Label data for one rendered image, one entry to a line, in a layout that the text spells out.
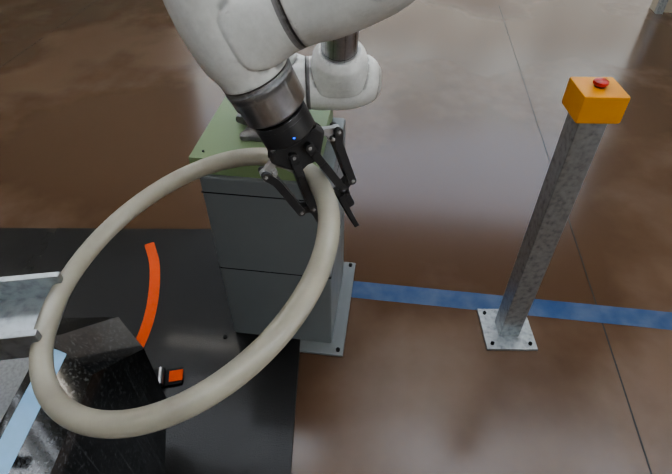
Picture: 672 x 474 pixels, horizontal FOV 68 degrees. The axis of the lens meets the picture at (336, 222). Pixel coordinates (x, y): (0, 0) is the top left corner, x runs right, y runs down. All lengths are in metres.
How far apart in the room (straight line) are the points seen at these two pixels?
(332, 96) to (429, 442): 1.19
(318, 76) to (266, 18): 0.88
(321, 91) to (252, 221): 0.47
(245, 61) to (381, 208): 2.09
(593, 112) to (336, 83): 0.68
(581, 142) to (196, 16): 1.20
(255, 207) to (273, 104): 0.97
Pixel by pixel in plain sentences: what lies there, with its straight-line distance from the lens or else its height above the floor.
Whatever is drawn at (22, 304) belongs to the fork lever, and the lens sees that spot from 0.94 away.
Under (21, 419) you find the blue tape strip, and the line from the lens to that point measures 1.16.
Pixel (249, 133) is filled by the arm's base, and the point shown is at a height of 0.88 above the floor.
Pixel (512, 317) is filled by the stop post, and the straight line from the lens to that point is 2.07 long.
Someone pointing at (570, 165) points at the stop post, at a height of 0.85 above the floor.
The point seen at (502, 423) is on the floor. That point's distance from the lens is 1.97.
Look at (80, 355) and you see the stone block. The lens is 1.25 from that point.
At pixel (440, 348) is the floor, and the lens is 2.08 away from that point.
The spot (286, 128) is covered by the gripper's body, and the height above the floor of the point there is 1.36.
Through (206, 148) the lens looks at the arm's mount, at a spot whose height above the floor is 0.86.
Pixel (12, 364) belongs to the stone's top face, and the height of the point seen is 0.82.
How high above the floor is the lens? 1.69
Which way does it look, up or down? 42 degrees down
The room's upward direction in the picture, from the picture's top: straight up
